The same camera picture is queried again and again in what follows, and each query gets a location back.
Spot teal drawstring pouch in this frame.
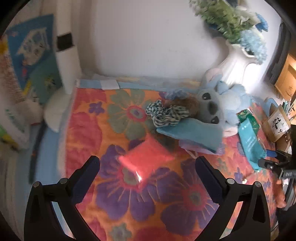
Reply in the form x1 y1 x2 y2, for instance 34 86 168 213
238 119 266 172

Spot blue fabric cloth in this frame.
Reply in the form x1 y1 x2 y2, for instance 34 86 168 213
157 118 223 153

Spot white blue plush toy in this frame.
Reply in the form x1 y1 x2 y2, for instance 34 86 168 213
195 68 251 138

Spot brown fuzzy scrunchie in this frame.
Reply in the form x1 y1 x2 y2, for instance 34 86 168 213
164 96 199 116

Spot coral pink pouch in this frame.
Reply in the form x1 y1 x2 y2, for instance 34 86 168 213
117 135 175 182

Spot striped green scrunchie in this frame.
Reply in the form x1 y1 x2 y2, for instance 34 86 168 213
145 99 190 128

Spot blue scrunchie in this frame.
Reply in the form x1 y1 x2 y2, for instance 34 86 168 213
159 89 189 100

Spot green packet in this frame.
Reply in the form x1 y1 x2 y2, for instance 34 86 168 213
237 109 260 135

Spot person's right hand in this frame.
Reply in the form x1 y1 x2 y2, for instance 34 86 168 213
274 180 287 208

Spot bamboo pen holder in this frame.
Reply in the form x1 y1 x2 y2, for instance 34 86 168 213
262 105 291 142

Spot pens in holder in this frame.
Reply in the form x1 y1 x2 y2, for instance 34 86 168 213
281 99 295 120

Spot white ribbed ceramic vase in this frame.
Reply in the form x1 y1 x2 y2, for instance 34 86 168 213
217 40 257 86

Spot floral orange table mat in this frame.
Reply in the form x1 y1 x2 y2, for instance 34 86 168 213
58 79 280 241

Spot white desk lamp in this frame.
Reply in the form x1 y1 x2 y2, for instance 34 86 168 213
44 1 82 133

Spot blue cover book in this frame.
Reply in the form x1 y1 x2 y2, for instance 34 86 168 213
6 15 62 105

